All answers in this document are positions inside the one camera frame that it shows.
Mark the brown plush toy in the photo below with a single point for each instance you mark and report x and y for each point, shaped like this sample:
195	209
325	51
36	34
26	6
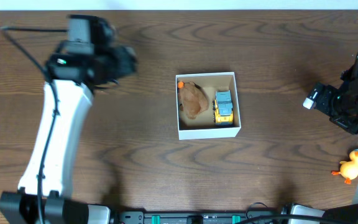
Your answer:
192	100

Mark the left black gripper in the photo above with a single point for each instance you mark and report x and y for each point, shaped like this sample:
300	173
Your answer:
124	62

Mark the grey yellow toy truck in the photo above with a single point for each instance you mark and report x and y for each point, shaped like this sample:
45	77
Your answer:
223	108

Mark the white cardboard box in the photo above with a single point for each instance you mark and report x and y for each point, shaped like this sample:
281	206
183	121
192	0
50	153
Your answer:
203	127

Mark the orange rubber duck toy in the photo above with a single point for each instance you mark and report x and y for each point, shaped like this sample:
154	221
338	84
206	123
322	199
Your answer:
348	169

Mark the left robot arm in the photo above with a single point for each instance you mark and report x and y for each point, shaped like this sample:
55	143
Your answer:
86	61

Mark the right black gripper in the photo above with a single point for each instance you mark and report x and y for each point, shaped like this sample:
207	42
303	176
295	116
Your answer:
327	101

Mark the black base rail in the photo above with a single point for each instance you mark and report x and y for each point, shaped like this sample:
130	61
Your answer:
230	217

